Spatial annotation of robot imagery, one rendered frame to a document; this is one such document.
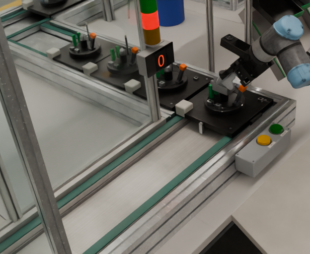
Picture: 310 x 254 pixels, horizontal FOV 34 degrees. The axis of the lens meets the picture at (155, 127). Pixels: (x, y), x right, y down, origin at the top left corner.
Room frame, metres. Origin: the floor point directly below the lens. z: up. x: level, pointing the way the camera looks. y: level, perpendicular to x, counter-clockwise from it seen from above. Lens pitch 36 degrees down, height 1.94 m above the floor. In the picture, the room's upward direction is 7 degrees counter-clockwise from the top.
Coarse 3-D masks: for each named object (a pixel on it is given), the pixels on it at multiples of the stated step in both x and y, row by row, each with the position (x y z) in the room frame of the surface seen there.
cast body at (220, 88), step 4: (220, 72) 1.43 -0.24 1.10; (216, 76) 1.43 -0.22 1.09; (228, 76) 1.42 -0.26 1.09; (212, 80) 1.47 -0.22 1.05; (216, 80) 1.43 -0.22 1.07; (212, 84) 1.44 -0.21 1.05; (220, 84) 1.42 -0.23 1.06; (212, 88) 1.44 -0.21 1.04; (216, 88) 1.43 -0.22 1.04; (220, 88) 1.42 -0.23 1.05; (224, 88) 1.40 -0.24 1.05; (220, 92) 1.42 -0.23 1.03; (224, 92) 1.40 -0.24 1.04; (228, 92) 1.40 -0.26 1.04
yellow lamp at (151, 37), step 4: (156, 28) 1.37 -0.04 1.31; (144, 32) 1.38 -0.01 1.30; (148, 32) 1.37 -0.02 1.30; (152, 32) 1.37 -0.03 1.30; (156, 32) 1.37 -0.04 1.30; (144, 36) 1.38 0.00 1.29; (148, 36) 1.37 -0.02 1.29; (152, 36) 1.37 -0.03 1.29; (156, 36) 1.37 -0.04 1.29; (160, 36) 1.39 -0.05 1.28; (144, 40) 1.38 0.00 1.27; (148, 40) 1.37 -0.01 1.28; (152, 40) 1.37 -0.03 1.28; (156, 40) 1.37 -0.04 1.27; (160, 40) 1.38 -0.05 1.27; (148, 44) 1.37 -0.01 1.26; (152, 44) 1.37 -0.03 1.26
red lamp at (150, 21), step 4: (140, 12) 1.39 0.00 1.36; (156, 12) 1.38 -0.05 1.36; (144, 16) 1.37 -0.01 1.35; (148, 16) 1.37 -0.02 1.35; (152, 16) 1.37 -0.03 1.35; (156, 16) 1.38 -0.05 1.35; (144, 20) 1.37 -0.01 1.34; (148, 20) 1.37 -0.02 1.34; (152, 20) 1.37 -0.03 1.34; (156, 20) 1.37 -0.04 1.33; (144, 24) 1.37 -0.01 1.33; (148, 24) 1.37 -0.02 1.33; (152, 24) 1.37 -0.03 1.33; (156, 24) 1.37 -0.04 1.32; (144, 28) 1.38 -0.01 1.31; (148, 28) 1.37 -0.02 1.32; (152, 28) 1.37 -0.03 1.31
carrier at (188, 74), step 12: (168, 72) 1.61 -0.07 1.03; (192, 72) 1.68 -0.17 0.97; (168, 84) 1.58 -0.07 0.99; (180, 84) 1.57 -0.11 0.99; (192, 84) 1.59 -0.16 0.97; (204, 84) 1.58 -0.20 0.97; (168, 96) 1.53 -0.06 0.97; (180, 96) 1.52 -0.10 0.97; (192, 96) 1.53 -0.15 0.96; (168, 108) 1.46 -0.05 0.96
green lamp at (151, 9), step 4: (140, 0) 1.38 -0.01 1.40; (144, 0) 1.37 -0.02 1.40; (148, 0) 1.37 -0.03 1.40; (152, 0) 1.37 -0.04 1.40; (156, 0) 1.39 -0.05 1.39; (140, 4) 1.38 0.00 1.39; (144, 4) 1.37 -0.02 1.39; (148, 4) 1.37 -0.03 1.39; (152, 4) 1.37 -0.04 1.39; (156, 4) 1.38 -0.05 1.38; (140, 8) 1.38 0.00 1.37; (144, 8) 1.37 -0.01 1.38; (148, 8) 1.37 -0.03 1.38; (152, 8) 1.37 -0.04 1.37; (156, 8) 1.38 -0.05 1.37; (144, 12) 1.37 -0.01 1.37; (148, 12) 1.37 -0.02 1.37; (152, 12) 1.37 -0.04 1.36
